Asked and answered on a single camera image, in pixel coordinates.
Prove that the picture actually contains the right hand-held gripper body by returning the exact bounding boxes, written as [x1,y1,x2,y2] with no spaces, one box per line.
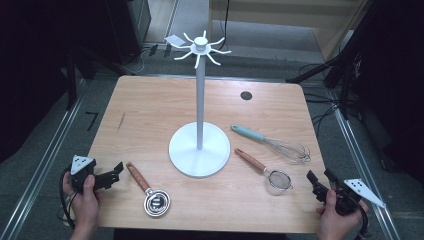
[313,178,387,216]

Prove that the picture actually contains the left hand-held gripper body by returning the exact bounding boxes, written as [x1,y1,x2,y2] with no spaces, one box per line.
[69,154,116,194]

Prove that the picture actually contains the wooden handled mesh strainer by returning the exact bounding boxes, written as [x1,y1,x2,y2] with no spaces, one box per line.
[234,148,294,193]

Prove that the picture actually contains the teal handled steel whisk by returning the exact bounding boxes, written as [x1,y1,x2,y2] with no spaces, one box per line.
[230,124,312,165]

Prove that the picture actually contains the white hook stand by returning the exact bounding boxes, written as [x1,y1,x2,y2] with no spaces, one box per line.
[163,29,232,179]

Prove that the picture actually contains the person's right hand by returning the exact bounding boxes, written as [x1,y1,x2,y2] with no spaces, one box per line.
[315,189,370,236]

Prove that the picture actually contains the person's left hand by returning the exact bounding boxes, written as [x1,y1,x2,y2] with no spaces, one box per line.
[62,171,101,230]

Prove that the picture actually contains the black curtain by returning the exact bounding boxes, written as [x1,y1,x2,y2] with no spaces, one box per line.
[0,0,111,164]

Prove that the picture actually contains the black metal stand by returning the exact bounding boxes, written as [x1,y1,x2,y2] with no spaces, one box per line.
[285,0,384,121]

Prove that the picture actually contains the black server cabinet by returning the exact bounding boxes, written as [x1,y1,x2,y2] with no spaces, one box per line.
[105,0,152,66]

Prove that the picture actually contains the white paper sheet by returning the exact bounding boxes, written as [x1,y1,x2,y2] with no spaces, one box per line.
[164,34,187,47]

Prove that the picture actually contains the light wooden bench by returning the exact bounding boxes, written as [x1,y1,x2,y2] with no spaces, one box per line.
[208,0,369,63]

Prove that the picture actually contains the metal floor rail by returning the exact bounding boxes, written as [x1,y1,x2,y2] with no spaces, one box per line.
[0,79,88,240]
[328,89,403,240]

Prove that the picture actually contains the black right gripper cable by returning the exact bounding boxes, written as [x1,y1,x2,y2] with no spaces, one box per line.
[354,203,370,240]

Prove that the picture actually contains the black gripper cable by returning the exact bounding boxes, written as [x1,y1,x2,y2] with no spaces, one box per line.
[354,203,370,240]
[59,168,77,232]

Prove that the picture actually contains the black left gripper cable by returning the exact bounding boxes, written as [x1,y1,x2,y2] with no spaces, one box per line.
[59,168,77,232]

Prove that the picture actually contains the black floor cables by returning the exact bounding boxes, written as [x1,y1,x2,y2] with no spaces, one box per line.
[298,62,344,138]

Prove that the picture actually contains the black hanging cable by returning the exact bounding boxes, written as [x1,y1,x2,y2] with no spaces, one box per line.
[218,0,232,51]

